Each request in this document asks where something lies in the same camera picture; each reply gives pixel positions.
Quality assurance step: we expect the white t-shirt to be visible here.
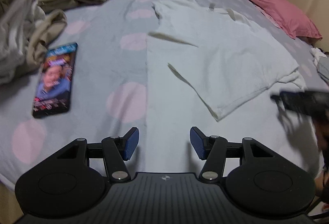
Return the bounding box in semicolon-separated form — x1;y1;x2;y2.
146;0;323;175

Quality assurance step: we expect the pile of folded clothes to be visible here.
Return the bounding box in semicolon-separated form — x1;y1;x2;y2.
1;0;67;84

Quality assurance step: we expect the person's right hand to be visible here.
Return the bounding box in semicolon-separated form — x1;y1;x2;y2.
312;119;329;151

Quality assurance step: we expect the white crumpled garment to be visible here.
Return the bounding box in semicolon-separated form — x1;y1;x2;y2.
310;48;327;66

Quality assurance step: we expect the grey polka dot bedsheet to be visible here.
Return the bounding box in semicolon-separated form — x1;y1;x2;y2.
1;0;326;189

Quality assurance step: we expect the smartphone with lit screen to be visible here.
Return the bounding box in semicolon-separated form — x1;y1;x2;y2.
32;42;78;118

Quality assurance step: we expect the pink pillow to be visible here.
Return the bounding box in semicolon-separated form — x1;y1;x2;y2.
250;0;322;41

